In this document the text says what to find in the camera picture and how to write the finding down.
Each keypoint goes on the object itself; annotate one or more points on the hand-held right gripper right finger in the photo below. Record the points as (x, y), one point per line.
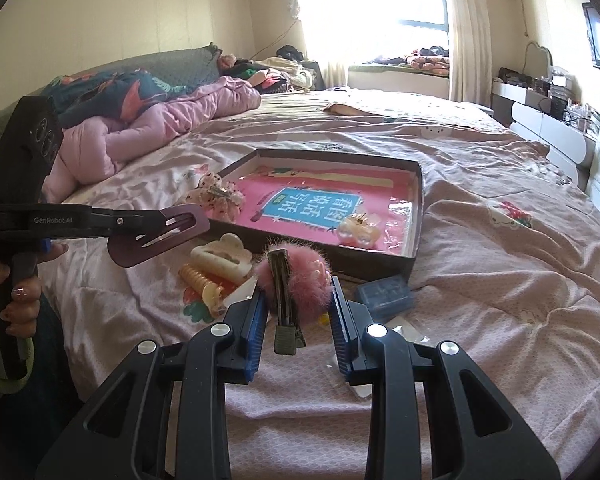
(342, 332)

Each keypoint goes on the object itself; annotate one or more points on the pink fluffy hair clip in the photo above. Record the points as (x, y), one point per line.
(305, 280)

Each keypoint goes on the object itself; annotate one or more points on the blue plastic box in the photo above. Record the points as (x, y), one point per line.
(385, 297)

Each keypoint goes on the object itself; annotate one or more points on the cream hair claw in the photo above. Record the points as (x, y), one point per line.
(220, 260)

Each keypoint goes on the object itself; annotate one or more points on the dark maroon hair claw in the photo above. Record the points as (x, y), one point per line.
(130, 252)

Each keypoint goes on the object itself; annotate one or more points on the grey green pillow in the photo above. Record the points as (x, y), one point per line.
(180, 62)

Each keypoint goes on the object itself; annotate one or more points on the small clear plastic bag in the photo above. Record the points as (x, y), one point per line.
(407, 334)

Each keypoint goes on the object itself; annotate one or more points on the bed with pink sheet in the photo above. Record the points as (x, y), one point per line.
(480, 270)

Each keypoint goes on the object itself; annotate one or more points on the dark floral quilt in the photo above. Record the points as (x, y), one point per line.
(110, 92)

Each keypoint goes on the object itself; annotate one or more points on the white dressing table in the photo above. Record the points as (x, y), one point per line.
(540, 125)

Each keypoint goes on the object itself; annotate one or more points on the white plastic bag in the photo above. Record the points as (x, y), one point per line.
(357, 390)

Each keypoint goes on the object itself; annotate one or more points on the person's left hand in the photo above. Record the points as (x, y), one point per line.
(24, 305)

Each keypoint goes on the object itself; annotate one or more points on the grey cardboard box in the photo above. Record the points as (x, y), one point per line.
(375, 265)

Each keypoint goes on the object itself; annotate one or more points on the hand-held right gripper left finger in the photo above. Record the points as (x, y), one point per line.
(253, 332)

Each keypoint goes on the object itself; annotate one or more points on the clothes on window seat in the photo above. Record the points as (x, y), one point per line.
(430, 57)

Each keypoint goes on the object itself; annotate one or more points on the vanity mirror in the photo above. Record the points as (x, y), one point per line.
(537, 57)

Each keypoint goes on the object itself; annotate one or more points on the clutter of cosmetics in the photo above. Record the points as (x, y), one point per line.
(560, 92)

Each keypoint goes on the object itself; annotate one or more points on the green window seat cushion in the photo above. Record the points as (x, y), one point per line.
(380, 66)

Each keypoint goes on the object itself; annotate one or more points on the yellow hoop earring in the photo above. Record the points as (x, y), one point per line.
(212, 300)
(323, 319)

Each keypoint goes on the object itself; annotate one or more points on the pink quilt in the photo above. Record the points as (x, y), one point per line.
(155, 125)

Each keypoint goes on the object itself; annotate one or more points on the white curtain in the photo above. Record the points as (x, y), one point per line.
(467, 35)

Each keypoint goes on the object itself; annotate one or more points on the white flower hair clip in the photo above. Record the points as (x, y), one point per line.
(360, 232)

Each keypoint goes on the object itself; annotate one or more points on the pile of clothes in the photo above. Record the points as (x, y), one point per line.
(280, 72)

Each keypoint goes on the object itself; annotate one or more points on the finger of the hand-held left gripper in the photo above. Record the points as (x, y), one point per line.
(125, 222)

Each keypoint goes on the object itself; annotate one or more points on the flat pink pillow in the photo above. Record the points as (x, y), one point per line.
(355, 108)

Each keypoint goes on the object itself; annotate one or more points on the sheer curtain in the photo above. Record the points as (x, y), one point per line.
(325, 67)

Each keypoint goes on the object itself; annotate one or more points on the polka dot bow hair clip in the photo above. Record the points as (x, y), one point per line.
(212, 197)

